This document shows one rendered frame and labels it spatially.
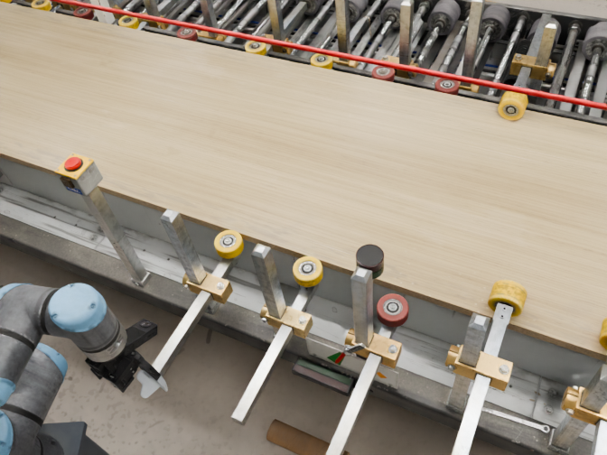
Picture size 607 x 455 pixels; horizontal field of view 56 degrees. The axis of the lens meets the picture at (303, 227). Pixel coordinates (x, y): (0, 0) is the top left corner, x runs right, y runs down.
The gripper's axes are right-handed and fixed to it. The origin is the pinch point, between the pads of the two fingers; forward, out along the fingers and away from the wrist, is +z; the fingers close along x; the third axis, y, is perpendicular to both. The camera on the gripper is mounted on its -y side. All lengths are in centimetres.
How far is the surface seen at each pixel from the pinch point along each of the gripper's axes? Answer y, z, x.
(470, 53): -141, -3, 30
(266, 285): -30.9, -5.7, 16.2
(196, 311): -22.8, 8.8, -3.7
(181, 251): -29.6, -7.5, -8.5
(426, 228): -70, 4, 43
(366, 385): -24, 8, 46
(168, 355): -8.8, 8.9, -2.8
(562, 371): -57, 26, 87
